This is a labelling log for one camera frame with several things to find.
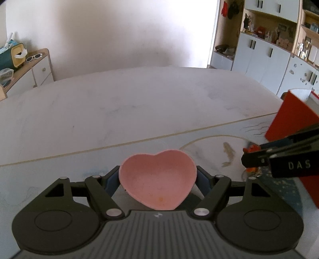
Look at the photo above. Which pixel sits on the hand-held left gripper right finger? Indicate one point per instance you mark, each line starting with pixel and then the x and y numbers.
pixel 203 181

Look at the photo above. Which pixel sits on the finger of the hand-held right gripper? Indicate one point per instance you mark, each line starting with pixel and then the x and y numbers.
pixel 274 144
pixel 256 159

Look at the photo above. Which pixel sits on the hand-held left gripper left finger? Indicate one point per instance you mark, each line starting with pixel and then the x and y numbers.
pixel 111 181

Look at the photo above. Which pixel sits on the red orange cartoon charm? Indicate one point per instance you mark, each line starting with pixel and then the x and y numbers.
pixel 250 149

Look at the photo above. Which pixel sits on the red cardboard box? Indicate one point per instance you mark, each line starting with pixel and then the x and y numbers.
pixel 289 117

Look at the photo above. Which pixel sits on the pink heart-shaped dish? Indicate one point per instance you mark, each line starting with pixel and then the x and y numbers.
pixel 157 179

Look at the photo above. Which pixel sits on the printed white table mat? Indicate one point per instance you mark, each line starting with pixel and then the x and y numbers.
pixel 74 174

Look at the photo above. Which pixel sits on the dark blue speckled placemat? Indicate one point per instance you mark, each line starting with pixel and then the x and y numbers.
pixel 284 196

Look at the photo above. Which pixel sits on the white canister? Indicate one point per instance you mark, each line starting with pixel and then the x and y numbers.
pixel 311 53
pixel 317 55

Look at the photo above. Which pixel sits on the clear glass bottle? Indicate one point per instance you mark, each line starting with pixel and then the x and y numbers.
pixel 301 48

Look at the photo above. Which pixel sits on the wooden blocks toy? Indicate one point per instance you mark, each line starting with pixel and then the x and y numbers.
pixel 284 43

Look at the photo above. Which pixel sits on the dark shoes pile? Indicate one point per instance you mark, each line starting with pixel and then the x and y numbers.
pixel 225 48

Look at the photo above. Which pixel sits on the red plush item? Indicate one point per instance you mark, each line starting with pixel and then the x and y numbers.
pixel 261 30

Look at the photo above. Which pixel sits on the dark figurine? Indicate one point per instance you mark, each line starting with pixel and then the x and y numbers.
pixel 246 22

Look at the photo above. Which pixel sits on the white wooden-top sideboard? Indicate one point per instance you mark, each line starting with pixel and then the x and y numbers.
pixel 42 73

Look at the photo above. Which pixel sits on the light wooden box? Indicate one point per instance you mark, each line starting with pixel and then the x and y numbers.
pixel 2 93

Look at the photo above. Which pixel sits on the black hanging bag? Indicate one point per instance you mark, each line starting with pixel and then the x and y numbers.
pixel 233 8

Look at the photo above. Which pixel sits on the red hanging garment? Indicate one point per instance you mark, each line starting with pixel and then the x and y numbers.
pixel 225 7

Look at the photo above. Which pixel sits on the white sunglasses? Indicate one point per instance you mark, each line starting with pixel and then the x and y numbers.
pixel 33 57

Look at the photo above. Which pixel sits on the clear plastic bag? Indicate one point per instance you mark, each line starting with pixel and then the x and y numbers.
pixel 6 74

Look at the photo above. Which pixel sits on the green yellow tissue box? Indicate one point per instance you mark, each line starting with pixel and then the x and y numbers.
pixel 10 58

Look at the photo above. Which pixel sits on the white blue plastic bundle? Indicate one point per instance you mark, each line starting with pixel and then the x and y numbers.
pixel 7 43

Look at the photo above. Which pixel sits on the white wooden wall cabinet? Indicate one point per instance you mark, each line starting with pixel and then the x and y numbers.
pixel 256 54

